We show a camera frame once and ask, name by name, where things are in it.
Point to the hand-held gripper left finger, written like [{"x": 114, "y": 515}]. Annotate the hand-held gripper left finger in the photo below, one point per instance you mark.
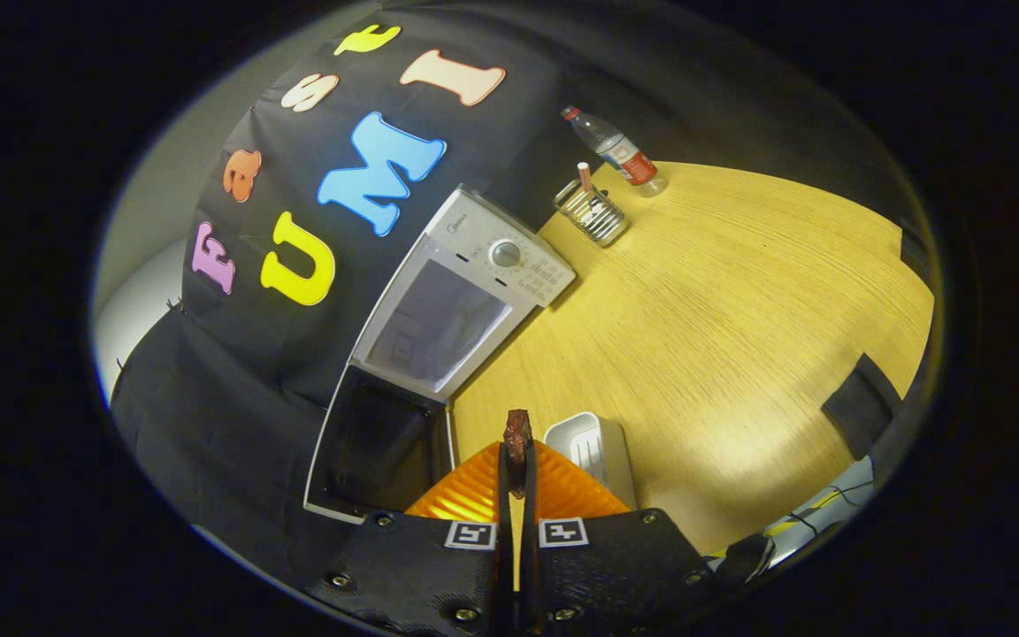
[{"x": 403, "y": 575}]

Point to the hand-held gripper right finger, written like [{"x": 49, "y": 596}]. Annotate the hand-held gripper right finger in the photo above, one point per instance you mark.
[{"x": 624, "y": 575}]

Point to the red-brown meat slice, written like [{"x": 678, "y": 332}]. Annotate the red-brown meat slice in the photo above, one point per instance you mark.
[{"x": 518, "y": 442}]

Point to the white toaster oven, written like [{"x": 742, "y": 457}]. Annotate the white toaster oven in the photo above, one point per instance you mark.
[{"x": 523, "y": 270}]

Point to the small white rectangular plate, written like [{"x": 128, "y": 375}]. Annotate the small white rectangular plate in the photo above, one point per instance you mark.
[{"x": 611, "y": 456}]

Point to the black table edge pad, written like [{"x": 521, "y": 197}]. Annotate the black table edge pad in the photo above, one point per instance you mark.
[
  {"x": 859, "y": 407},
  {"x": 914, "y": 252}
]

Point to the red checkered straw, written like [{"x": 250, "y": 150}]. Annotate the red checkered straw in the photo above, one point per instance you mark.
[{"x": 584, "y": 175}]

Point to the clear plastic water bottle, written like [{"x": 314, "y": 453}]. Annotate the clear plastic water bottle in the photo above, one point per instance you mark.
[{"x": 620, "y": 152}]

